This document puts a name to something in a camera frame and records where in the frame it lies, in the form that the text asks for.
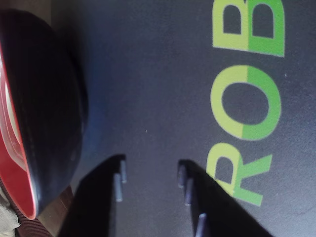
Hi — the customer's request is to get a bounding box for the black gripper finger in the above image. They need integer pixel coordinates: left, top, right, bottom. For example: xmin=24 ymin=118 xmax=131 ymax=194
xmin=60 ymin=154 xmax=127 ymax=237
xmin=177 ymin=159 xmax=272 ymax=237

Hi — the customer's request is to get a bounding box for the large red bowl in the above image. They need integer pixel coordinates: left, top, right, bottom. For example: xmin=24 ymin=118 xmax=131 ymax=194
xmin=0 ymin=8 xmax=89 ymax=220

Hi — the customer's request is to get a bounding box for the grey mat with WOWROBO print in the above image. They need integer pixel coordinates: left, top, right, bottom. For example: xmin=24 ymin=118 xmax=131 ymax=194
xmin=49 ymin=0 xmax=316 ymax=237

